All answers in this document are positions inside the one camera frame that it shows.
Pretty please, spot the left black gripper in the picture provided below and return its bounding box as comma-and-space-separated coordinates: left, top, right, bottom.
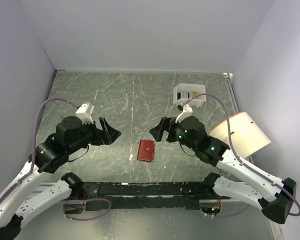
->
67, 115, 122, 153

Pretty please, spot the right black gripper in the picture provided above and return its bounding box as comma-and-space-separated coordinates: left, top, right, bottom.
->
149, 115, 198, 151

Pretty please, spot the red leather card holder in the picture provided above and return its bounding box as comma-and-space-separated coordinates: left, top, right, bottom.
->
136, 139, 155, 162

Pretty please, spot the white plastic card tray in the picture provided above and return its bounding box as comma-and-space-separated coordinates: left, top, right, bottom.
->
173, 83, 207, 108

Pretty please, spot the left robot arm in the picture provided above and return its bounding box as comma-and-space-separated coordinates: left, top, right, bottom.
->
0, 116, 121, 240

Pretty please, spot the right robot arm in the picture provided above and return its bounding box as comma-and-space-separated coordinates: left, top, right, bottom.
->
149, 116, 297, 224

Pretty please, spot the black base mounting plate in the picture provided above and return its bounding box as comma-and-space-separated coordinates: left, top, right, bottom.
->
83, 181, 217, 210

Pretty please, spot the white orange lamp shade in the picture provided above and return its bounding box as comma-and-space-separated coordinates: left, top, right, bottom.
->
206, 111, 272, 159

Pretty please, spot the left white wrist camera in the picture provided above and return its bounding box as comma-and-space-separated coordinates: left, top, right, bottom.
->
75, 102, 95, 124

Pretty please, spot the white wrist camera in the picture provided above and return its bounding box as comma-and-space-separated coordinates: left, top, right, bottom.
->
75, 102, 95, 124
175, 104, 193, 123

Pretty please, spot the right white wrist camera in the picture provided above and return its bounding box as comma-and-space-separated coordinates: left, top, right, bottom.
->
175, 104, 193, 123

